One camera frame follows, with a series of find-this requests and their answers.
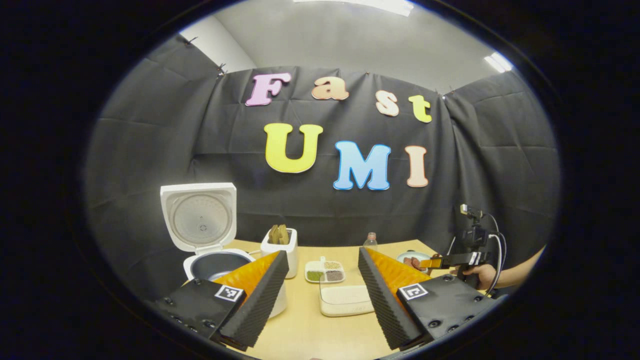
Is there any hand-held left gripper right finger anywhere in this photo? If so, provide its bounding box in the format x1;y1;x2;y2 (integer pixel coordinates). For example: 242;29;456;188
358;246;496;351

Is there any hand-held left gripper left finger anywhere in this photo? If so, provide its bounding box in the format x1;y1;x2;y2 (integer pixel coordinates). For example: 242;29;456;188
145;250;290;352

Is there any clear container of rice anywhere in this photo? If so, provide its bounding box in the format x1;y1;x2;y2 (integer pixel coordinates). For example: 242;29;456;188
319;284;376;318

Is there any white rice cooker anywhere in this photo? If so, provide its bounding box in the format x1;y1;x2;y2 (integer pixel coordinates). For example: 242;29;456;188
160;182;288;319

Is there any pale green plate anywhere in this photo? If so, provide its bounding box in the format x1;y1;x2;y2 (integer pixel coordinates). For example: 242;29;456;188
397;250;432;274

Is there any white toaster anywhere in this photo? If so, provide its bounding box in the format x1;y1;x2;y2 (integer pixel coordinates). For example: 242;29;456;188
260;227;299;279

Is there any white divided dish of beans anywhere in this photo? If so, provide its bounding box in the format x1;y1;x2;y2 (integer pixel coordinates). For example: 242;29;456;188
305;256;346;284

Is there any black backdrop cloth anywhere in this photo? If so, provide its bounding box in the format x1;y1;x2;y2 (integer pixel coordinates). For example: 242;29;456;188
85;32;561;301

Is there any small ceiling light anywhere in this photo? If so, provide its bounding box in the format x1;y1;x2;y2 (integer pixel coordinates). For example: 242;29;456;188
484;51;514;74

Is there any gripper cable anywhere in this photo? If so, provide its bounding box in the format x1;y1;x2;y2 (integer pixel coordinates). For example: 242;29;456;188
482;212;508;296

